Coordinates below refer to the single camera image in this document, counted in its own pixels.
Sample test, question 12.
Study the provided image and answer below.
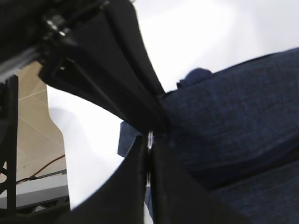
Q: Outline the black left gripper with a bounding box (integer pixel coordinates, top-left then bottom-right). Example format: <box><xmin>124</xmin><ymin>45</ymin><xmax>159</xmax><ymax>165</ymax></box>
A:
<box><xmin>0</xmin><ymin>0</ymin><xmax>110</xmax><ymax>77</ymax></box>

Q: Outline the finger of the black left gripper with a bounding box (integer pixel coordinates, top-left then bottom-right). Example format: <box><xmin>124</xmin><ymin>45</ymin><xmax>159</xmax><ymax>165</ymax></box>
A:
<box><xmin>67</xmin><ymin>0</ymin><xmax>165</xmax><ymax>131</ymax></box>
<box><xmin>39</xmin><ymin>57</ymin><xmax>168</xmax><ymax>133</ymax></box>

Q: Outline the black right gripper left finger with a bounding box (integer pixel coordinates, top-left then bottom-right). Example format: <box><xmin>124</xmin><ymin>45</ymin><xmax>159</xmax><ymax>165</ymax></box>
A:
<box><xmin>57</xmin><ymin>136</ymin><xmax>147</xmax><ymax>224</ymax></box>

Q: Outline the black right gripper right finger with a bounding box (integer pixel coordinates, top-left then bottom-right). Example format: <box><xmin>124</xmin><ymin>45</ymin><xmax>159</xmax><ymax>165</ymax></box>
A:
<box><xmin>150</xmin><ymin>137</ymin><xmax>248</xmax><ymax>224</ymax></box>

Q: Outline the silver zipper pull ring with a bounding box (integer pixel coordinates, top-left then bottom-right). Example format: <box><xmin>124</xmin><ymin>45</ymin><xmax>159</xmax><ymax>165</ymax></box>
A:
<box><xmin>145</xmin><ymin>131</ymin><xmax>155</xmax><ymax>187</ymax></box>

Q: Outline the dark blue lunch bag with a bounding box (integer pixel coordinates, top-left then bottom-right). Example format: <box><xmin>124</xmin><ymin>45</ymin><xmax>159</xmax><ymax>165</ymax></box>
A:
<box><xmin>116</xmin><ymin>46</ymin><xmax>299</xmax><ymax>224</ymax></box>

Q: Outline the red cable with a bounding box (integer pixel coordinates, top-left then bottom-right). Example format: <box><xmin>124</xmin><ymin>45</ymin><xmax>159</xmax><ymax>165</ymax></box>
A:
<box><xmin>16</xmin><ymin>154</ymin><xmax>66</xmax><ymax>184</ymax></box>

